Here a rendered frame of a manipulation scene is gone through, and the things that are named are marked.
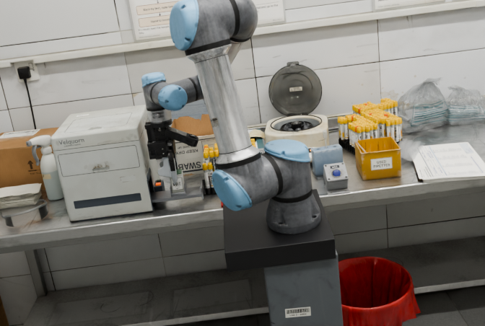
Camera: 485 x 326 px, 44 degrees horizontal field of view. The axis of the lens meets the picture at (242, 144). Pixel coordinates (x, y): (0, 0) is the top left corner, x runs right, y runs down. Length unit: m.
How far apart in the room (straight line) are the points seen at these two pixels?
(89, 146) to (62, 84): 0.68
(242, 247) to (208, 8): 0.61
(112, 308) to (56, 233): 0.75
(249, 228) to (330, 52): 1.08
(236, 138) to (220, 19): 0.29
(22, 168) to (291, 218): 1.18
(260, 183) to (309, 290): 0.35
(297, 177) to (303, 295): 0.34
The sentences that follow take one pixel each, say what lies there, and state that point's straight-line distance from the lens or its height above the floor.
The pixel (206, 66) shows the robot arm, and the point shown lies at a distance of 1.46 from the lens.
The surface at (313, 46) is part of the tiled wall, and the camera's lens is 2.51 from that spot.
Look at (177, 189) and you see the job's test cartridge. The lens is 1.99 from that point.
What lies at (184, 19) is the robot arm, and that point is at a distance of 1.43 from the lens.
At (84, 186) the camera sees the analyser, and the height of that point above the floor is 1.00.
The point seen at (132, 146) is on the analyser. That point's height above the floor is 1.11.
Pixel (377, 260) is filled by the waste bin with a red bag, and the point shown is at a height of 0.43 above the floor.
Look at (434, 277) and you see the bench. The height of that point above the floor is 0.27.
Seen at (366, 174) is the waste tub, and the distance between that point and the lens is 2.05.
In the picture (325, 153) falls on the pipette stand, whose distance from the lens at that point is 2.07.
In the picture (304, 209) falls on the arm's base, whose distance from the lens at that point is 1.60.
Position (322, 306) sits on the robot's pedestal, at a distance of 1.71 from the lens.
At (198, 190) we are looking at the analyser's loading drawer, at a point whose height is 0.92.
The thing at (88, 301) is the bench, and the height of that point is 0.27.
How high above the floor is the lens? 1.70
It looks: 19 degrees down
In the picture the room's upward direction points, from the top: 7 degrees counter-clockwise
